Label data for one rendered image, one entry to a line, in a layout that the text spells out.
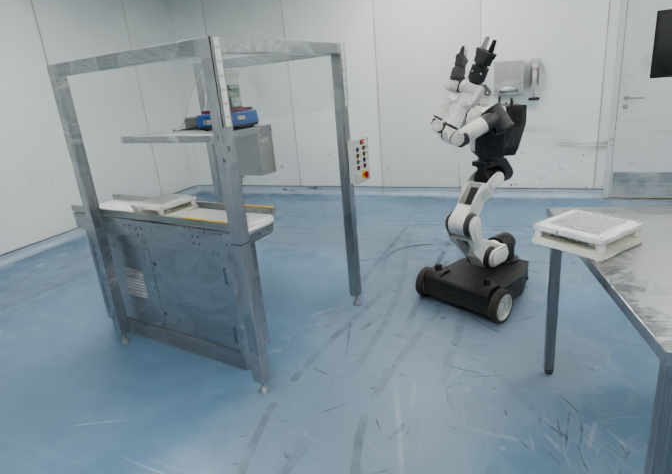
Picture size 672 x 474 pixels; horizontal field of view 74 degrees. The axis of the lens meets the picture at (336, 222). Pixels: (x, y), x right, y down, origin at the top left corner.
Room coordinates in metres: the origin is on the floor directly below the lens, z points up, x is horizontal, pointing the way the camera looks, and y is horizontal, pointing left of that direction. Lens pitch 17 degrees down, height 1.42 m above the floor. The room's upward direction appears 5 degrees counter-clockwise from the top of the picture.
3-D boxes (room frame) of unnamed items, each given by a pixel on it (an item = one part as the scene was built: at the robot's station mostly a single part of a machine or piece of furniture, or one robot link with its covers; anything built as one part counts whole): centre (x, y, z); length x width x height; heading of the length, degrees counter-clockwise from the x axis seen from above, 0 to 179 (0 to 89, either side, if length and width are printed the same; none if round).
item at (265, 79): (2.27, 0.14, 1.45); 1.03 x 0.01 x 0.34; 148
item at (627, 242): (1.44, -0.85, 0.83); 0.24 x 0.24 x 0.02; 30
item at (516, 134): (2.70, -1.00, 1.08); 0.34 x 0.30 x 0.36; 173
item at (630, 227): (1.44, -0.85, 0.88); 0.25 x 0.24 x 0.02; 120
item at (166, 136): (2.19, 0.63, 1.24); 0.62 x 0.38 x 0.04; 58
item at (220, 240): (2.41, 0.94, 0.76); 1.30 x 0.29 x 0.10; 58
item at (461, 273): (2.68, -0.93, 0.19); 0.64 x 0.52 x 0.33; 129
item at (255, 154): (2.20, 0.39, 1.13); 0.22 x 0.11 x 0.20; 58
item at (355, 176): (2.71, -0.17, 0.96); 0.17 x 0.06 x 0.26; 148
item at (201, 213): (2.41, 0.94, 0.79); 1.35 x 0.25 x 0.05; 58
